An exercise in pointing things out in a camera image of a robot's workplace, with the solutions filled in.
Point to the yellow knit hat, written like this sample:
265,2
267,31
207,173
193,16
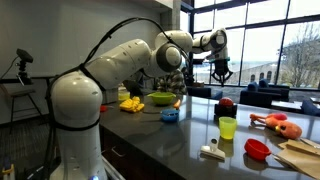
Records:
131,105

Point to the grey plastic bin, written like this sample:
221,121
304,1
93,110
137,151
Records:
110,96

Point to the green plastic bowl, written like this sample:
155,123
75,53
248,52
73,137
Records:
161,98

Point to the orange toy carrot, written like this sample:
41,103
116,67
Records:
177,104

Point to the person in plaid shirt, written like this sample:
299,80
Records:
171,82

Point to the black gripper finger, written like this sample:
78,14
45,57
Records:
229,76
215,76

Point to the black window frame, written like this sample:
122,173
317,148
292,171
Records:
191,20

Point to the dark counter cabinet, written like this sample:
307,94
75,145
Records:
133,160

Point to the blue lounge seat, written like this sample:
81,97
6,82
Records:
310,107

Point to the yellow blue tool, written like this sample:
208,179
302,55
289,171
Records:
8,171

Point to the black camera on stand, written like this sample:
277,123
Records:
24,55

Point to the orange dome button black base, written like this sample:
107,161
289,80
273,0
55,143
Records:
226,108

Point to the white brush block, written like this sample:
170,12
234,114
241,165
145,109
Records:
213,152

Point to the orange plush chicken toy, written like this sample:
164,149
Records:
283,126

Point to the red bowl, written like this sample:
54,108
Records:
256,149

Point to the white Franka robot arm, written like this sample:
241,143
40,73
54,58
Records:
116,63

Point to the low lounge table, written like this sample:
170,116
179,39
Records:
286,106

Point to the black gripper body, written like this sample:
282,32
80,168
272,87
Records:
222,68

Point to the long navy sofa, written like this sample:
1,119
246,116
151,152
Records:
263,93

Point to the yellow-green plastic cup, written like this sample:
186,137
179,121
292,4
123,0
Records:
227,128

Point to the black metal stool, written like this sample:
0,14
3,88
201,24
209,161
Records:
20,91

